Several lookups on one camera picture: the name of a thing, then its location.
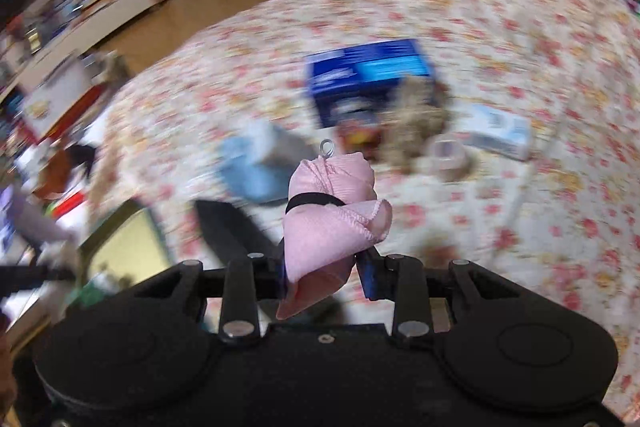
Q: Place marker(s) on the gold metal tin tray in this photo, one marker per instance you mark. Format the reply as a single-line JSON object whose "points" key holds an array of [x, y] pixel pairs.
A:
{"points": [[130, 247]]}

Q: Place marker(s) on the brown plush toy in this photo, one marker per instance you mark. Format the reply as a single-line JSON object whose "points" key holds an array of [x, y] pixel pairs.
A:
{"points": [[410, 127]]}

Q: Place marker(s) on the white and blue box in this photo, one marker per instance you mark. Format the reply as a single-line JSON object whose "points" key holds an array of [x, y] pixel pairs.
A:
{"points": [[495, 132]]}

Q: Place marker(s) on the blue face mask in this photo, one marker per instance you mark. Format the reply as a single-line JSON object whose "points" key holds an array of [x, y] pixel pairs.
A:
{"points": [[250, 172]]}

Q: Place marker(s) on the red plastic case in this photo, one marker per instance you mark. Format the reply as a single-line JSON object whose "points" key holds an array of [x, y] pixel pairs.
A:
{"points": [[70, 204]]}

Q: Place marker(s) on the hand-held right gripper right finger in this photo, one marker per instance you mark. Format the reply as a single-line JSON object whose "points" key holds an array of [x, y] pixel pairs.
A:
{"points": [[369, 277]]}

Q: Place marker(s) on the white low shelf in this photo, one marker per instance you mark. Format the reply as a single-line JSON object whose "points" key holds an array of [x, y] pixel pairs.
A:
{"points": [[90, 32]]}

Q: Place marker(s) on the black glove grey fingertips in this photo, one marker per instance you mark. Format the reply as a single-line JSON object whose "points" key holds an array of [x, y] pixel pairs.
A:
{"points": [[80, 154]]}

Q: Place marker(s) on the black box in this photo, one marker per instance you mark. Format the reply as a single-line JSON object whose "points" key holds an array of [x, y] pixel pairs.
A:
{"points": [[225, 227]]}

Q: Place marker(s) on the blue cardboard box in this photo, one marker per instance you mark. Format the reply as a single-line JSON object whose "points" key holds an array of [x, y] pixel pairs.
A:
{"points": [[360, 72]]}

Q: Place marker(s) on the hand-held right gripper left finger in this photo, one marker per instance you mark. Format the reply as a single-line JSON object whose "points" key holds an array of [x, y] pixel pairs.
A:
{"points": [[240, 297]]}

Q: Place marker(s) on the clear tape roll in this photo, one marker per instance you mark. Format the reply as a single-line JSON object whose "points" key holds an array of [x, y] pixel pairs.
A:
{"points": [[447, 157]]}

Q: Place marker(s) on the floral blanket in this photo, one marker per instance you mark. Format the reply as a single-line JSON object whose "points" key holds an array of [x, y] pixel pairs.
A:
{"points": [[500, 32]]}

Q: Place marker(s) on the pink cloth pouch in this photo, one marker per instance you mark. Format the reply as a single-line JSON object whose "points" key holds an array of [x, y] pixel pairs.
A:
{"points": [[330, 237]]}

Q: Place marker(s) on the purple thermos bottle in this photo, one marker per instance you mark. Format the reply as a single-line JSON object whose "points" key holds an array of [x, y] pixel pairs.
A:
{"points": [[35, 217]]}

